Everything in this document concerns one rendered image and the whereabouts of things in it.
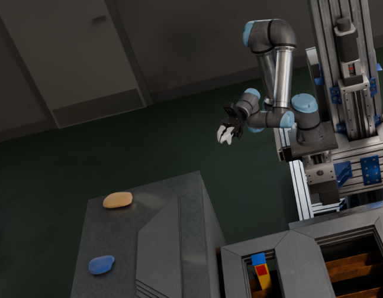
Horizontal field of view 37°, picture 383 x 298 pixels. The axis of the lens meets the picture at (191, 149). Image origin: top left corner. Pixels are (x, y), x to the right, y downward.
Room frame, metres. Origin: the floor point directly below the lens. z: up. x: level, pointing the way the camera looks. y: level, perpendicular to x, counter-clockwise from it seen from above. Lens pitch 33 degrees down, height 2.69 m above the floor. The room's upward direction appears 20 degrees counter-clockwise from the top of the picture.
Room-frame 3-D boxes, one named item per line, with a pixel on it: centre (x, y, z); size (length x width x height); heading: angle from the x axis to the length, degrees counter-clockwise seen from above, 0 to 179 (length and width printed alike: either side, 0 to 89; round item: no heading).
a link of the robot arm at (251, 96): (2.15, -0.31, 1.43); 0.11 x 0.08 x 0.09; 141
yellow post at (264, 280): (1.77, -0.11, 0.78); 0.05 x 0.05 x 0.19; 81
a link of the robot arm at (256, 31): (2.36, -0.48, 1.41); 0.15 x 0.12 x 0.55; 51
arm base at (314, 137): (2.28, -0.58, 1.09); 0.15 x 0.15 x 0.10
